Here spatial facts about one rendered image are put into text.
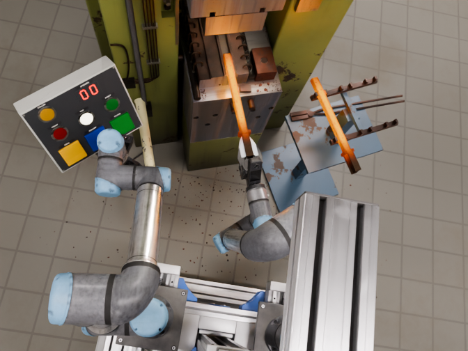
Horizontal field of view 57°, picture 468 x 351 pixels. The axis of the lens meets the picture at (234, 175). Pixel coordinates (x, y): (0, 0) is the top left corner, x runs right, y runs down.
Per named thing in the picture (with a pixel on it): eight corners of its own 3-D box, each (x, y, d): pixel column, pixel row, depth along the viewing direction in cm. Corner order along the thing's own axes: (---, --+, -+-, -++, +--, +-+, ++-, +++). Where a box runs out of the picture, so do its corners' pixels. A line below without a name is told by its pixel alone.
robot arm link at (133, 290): (159, 311, 95) (171, 157, 128) (108, 310, 93) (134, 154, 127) (159, 333, 103) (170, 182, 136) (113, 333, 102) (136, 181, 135)
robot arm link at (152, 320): (168, 335, 146) (166, 338, 133) (127, 335, 144) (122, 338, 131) (169, 298, 149) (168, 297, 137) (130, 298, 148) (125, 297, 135)
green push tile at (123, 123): (135, 127, 160) (127, 112, 155) (118, 138, 158) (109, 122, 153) (133, 125, 161) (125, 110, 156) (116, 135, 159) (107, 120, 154)
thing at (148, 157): (159, 189, 193) (159, 186, 188) (147, 191, 193) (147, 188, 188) (145, 102, 205) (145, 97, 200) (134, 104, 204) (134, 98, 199)
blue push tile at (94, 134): (112, 141, 157) (103, 126, 151) (94, 152, 155) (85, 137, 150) (110, 139, 158) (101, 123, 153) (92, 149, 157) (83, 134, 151)
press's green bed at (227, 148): (248, 162, 266) (262, 133, 222) (187, 171, 260) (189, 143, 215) (230, 82, 281) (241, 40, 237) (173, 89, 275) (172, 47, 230)
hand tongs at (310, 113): (401, 95, 216) (402, 93, 214) (404, 102, 214) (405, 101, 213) (289, 113, 204) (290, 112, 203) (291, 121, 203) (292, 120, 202)
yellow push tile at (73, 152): (87, 155, 155) (78, 141, 149) (69, 166, 153) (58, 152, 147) (85, 152, 156) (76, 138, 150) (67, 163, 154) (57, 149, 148)
